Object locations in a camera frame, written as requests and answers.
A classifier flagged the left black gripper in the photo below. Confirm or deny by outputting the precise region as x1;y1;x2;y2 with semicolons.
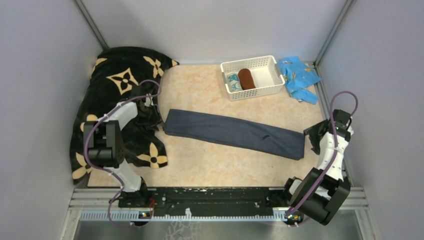
136;103;165;131

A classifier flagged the grey blue towel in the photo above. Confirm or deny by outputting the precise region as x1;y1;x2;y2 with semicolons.
164;109;305;161

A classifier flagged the teal rabbit pattern towel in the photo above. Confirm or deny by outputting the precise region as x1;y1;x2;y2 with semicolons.
227;72;243;93

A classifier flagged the brown towel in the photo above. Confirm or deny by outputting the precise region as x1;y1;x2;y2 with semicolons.
237;68;256;90

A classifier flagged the white plastic basket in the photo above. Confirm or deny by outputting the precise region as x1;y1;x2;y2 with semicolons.
220;55;286;101

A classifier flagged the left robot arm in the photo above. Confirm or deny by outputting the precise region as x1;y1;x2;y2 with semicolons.
81;81;168;208

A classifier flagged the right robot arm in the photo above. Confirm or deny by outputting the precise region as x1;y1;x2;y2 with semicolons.
281;109;353;226

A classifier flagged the black blanket with tan flowers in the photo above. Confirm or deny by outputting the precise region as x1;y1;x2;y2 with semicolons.
69;46;179;185

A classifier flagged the light blue cloth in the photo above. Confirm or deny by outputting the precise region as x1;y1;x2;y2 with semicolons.
277;56;321;105

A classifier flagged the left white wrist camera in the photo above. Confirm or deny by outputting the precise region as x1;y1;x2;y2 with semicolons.
143;94;154;108

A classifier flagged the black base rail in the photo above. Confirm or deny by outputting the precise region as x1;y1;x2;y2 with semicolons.
116;187;289;217

